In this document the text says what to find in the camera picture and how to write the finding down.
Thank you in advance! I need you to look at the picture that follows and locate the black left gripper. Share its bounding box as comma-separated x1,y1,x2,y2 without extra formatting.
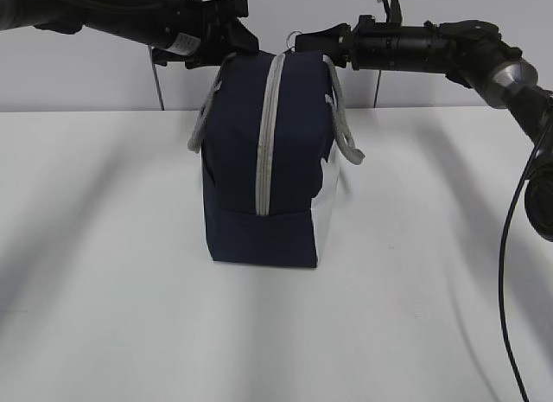
152,0,259,69

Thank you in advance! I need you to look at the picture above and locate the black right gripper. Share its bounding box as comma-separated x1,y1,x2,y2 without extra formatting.
294,15,389,70

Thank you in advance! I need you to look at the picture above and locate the navy blue lunch bag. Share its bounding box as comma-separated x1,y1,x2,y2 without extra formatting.
188,50,365,269

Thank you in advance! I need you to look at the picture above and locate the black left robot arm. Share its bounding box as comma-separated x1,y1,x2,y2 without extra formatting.
1,0,259,69

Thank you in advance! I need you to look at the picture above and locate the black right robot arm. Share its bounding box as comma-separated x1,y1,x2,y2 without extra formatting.
295,16,552,240

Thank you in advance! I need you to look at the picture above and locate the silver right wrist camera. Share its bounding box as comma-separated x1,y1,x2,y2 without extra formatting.
377,0,403,26

